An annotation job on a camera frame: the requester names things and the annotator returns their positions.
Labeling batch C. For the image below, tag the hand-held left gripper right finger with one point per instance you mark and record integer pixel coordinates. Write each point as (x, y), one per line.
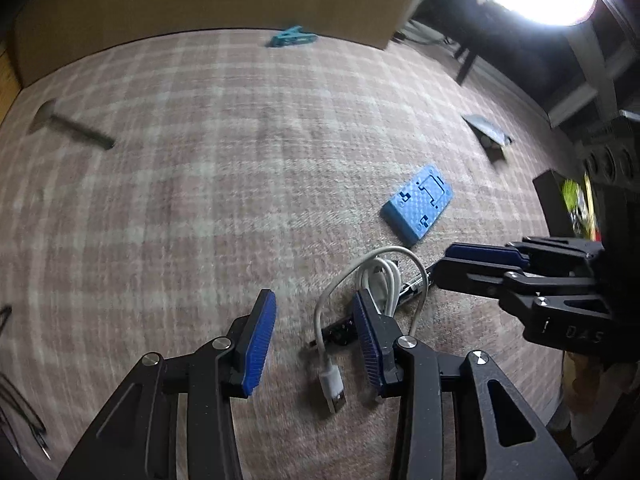
(367, 345)

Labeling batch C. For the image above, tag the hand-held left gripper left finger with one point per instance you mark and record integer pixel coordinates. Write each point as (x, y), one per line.
(257, 345)

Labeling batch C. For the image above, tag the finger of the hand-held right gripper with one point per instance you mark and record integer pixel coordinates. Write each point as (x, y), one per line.
(485, 254)
(475, 280)

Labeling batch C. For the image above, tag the small black electronic module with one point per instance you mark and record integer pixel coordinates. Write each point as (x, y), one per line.
(340, 332)

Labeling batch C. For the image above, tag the yellow-green packet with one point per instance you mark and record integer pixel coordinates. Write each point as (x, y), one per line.
(575, 200)

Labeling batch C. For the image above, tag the black pen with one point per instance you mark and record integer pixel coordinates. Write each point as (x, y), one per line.
(415, 286)

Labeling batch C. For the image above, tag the black tray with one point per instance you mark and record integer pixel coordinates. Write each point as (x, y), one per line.
(550, 200)

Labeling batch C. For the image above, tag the blue plastic case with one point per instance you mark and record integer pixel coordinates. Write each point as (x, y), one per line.
(417, 205)

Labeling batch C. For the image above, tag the small dark foil packet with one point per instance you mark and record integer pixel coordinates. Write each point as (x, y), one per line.
(487, 132)

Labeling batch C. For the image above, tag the blue plastic clip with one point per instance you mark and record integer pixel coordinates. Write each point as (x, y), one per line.
(292, 36)

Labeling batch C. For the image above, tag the grey metal tool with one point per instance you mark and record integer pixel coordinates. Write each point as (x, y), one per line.
(45, 115)

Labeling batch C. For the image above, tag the black lamp tripod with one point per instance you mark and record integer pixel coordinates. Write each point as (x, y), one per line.
(467, 62)

